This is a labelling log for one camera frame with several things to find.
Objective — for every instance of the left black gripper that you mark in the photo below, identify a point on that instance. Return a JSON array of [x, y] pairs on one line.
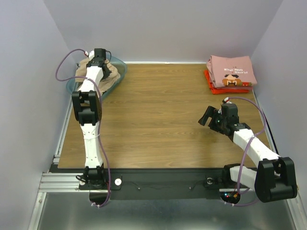
[[107, 73]]

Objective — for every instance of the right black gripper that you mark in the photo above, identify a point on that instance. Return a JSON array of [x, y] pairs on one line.
[[214, 120]]

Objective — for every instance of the beige t shirt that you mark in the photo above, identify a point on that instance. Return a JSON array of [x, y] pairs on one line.
[[105, 84]]

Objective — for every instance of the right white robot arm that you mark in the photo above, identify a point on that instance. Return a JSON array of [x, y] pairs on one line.
[[274, 178]]

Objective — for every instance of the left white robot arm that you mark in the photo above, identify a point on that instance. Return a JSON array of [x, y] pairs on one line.
[[88, 112]]

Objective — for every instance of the red folded t shirt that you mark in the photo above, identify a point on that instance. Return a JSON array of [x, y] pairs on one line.
[[223, 90]]

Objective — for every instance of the teal plastic bin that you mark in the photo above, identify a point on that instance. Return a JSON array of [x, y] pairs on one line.
[[122, 69]]

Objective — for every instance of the pink folded t shirt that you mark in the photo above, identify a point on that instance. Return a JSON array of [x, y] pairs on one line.
[[231, 72]]

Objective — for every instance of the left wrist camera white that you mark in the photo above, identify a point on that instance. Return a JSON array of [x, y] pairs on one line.
[[90, 54]]

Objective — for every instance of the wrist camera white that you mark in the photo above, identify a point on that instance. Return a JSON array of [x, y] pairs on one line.
[[226, 100], [90, 54]]

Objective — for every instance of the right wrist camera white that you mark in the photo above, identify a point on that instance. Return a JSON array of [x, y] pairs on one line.
[[226, 100]]

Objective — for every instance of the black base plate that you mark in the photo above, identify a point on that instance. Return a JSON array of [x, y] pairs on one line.
[[158, 184]]

